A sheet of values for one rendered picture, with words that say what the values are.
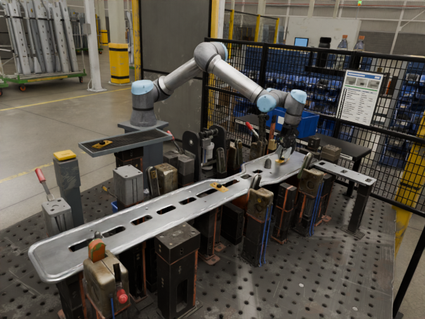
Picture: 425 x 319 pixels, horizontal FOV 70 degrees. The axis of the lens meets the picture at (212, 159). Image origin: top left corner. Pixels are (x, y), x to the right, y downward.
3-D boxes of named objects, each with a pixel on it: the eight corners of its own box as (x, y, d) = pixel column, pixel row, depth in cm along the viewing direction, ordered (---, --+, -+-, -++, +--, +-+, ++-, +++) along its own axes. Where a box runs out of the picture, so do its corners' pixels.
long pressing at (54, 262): (49, 295, 75) (48, 290, 74) (23, 248, 89) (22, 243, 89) (321, 161, 164) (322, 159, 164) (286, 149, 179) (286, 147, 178)
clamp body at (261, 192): (256, 272, 126) (267, 200, 112) (234, 256, 134) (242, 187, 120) (269, 262, 132) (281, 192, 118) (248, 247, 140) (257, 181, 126)
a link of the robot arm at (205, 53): (190, 37, 136) (279, 98, 127) (202, 37, 145) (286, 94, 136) (181, 60, 142) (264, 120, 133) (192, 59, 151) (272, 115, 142)
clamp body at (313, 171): (306, 241, 146) (320, 177, 133) (285, 230, 154) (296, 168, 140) (315, 234, 152) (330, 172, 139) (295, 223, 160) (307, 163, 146)
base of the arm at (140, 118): (124, 123, 170) (123, 106, 166) (142, 118, 182) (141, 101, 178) (144, 128, 163) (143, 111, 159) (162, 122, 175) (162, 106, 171)
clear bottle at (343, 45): (340, 69, 185) (348, 35, 178) (330, 68, 190) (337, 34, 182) (344, 69, 190) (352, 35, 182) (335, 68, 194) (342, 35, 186)
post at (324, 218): (326, 223, 162) (338, 174, 150) (308, 213, 169) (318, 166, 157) (332, 218, 166) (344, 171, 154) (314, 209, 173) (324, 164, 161)
